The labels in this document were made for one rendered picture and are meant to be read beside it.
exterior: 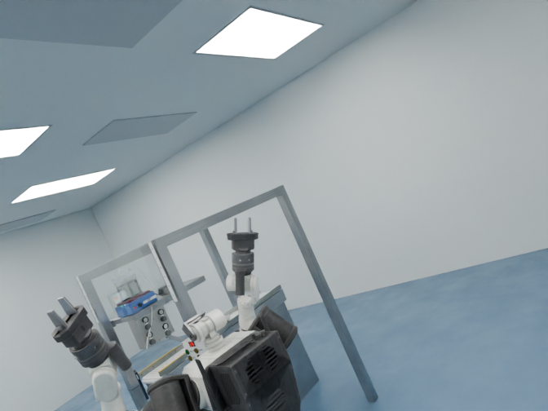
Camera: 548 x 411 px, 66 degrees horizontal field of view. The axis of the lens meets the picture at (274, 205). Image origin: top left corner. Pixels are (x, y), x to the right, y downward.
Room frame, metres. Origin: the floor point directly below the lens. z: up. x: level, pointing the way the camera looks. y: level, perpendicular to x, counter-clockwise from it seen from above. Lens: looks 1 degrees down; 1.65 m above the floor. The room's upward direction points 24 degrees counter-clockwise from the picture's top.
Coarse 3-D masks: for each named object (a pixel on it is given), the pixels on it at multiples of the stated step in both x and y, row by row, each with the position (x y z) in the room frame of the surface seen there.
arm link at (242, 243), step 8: (240, 232) 1.67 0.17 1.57; (248, 232) 1.67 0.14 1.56; (256, 232) 1.68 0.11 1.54; (232, 240) 1.62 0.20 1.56; (240, 240) 1.63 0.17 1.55; (248, 240) 1.64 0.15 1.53; (232, 248) 1.63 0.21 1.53; (240, 248) 1.63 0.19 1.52; (248, 248) 1.64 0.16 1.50; (232, 256) 1.64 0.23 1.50; (240, 256) 1.62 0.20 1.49; (248, 256) 1.62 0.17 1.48; (240, 264) 1.62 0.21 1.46; (248, 264) 1.62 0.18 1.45
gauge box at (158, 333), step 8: (152, 312) 2.74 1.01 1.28; (136, 320) 2.65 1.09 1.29; (152, 320) 2.73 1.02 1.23; (160, 320) 2.76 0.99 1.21; (168, 320) 2.80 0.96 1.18; (136, 328) 2.66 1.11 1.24; (144, 328) 2.67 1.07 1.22; (152, 328) 2.71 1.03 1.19; (160, 328) 2.75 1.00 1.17; (168, 328) 2.79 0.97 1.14; (136, 336) 2.69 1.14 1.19; (144, 336) 2.66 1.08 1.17; (152, 336) 2.69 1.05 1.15; (160, 336) 2.73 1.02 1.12; (144, 344) 2.66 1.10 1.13
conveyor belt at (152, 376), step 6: (264, 294) 3.72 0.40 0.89; (264, 300) 3.52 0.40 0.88; (258, 306) 3.45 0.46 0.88; (234, 312) 3.55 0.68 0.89; (180, 354) 3.02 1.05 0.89; (168, 360) 2.99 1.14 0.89; (162, 366) 2.91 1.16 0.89; (150, 372) 2.91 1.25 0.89; (156, 372) 2.85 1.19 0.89; (168, 372) 2.74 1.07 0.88; (144, 378) 2.84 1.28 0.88; (150, 378) 2.79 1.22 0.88; (156, 378) 2.74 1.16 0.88
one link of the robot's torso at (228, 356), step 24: (240, 336) 1.39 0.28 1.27; (264, 336) 1.28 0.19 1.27; (192, 360) 1.35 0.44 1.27; (216, 360) 1.25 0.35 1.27; (240, 360) 1.18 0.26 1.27; (264, 360) 1.36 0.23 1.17; (288, 360) 1.28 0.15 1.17; (192, 384) 1.24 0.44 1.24; (216, 384) 1.23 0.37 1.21; (240, 384) 1.16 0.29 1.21; (264, 384) 1.21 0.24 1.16; (288, 384) 1.27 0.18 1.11; (216, 408) 1.21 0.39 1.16; (240, 408) 1.19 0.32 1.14; (264, 408) 1.20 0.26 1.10; (288, 408) 1.27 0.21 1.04
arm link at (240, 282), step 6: (252, 264) 1.64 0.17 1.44; (234, 270) 1.63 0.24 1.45; (240, 270) 1.61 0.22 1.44; (246, 270) 1.62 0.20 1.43; (252, 270) 1.64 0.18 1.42; (228, 276) 1.66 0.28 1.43; (234, 276) 1.64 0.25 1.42; (240, 276) 1.60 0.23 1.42; (246, 276) 1.63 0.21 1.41; (228, 282) 1.64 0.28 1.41; (234, 282) 1.64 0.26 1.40; (240, 282) 1.60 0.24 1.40; (246, 282) 1.63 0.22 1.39; (228, 288) 1.65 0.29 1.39; (234, 288) 1.64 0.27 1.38; (240, 288) 1.60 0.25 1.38; (246, 288) 1.63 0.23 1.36; (240, 294) 1.60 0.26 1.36
